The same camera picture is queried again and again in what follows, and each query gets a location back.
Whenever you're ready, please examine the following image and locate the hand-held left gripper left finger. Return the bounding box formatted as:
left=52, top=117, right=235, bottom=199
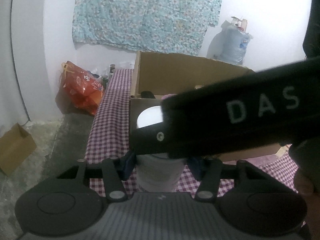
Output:
left=56, top=152, right=137, bottom=202

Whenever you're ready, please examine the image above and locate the large cardboard box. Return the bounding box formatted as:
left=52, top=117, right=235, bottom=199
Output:
left=129, top=51, right=288, bottom=163

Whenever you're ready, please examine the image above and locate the white supplement bottle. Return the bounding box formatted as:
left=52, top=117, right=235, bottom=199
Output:
left=136, top=106, right=187, bottom=193

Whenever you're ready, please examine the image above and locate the small cardboard box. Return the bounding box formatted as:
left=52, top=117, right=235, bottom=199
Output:
left=0, top=123, right=37, bottom=175

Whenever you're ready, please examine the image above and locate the floral blue curtain cloth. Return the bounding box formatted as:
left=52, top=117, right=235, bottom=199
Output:
left=72, top=0, right=224, bottom=54

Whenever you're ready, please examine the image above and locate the person's right hand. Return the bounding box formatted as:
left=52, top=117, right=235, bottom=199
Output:
left=293, top=166, right=316, bottom=197

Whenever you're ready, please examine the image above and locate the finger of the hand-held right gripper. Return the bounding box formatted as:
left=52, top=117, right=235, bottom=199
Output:
left=130, top=124, right=170, bottom=155

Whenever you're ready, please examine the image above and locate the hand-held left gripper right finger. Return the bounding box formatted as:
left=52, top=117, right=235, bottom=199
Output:
left=187, top=158, right=275, bottom=202

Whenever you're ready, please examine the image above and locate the purple checkered tablecloth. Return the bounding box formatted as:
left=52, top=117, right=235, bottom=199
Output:
left=85, top=69, right=300, bottom=198

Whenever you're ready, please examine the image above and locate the red plastic bag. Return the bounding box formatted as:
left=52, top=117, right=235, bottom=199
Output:
left=59, top=61, right=105, bottom=115

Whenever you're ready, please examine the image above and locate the blue water jug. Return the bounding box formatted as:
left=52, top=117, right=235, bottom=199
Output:
left=220, top=26, right=252, bottom=65

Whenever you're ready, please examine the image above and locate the black wall cable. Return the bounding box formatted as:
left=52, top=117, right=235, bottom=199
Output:
left=10, top=0, right=32, bottom=122

